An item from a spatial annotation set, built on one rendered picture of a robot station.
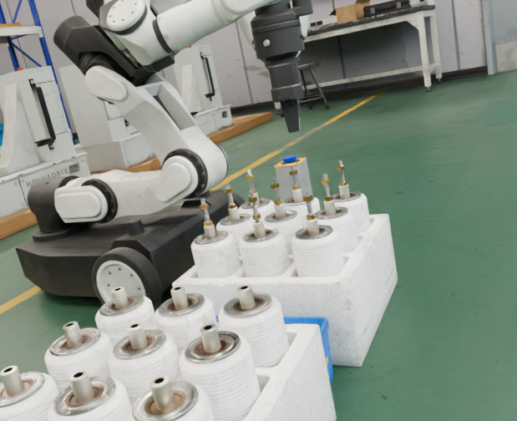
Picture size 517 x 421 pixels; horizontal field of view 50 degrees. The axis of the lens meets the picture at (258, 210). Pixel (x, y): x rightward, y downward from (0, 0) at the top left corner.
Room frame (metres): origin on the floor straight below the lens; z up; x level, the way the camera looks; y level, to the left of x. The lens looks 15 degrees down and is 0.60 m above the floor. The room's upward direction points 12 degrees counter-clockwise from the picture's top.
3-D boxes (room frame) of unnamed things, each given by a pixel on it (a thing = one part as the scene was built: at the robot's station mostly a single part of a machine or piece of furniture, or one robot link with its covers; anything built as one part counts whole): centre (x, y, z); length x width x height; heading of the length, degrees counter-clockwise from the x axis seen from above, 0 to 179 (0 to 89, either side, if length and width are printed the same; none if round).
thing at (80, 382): (0.60, 0.25, 0.26); 0.02 x 0.02 x 0.03
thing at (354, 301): (1.20, -0.05, 0.09); 0.39 x 0.39 x 0.18; 63
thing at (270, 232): (1.09, 0.01, 0.25); 0.08 x 0.08 x 0.01
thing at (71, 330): (0.76, 0.31, 0.26); 0.02 x 0.02 x 0.03
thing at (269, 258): (1.09, 0.01, 0.16); 0.10 x 0.10 x 0.18
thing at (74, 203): (1.75, 0.49, 0.28); 0.21 x 0.20 x 0.13; 60
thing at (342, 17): (5.81, -1.34, 0.87); 0.40 x 0.30 x 0.23; 46
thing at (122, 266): (1.38, 0.38, 0.10); 0.20 x 0.05 x 0.20; 60
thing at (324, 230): (1.04, -0.10, 0.25); 0.08 x 0.08 x 0.01
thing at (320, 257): (1.04, -0.10, 0.16); 0.10 x 0.10 x 0.18
